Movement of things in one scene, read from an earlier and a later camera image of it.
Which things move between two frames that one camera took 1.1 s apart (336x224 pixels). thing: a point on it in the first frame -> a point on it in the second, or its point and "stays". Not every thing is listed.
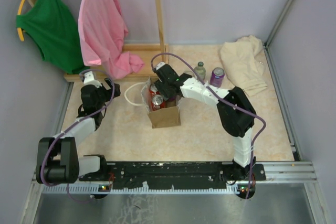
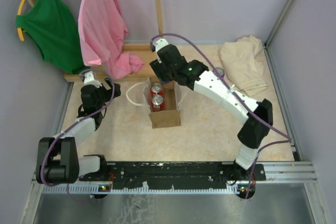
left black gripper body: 104,95 stays
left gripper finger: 109,82 stays
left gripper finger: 117,91 stays
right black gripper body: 163,88 -> 165,73
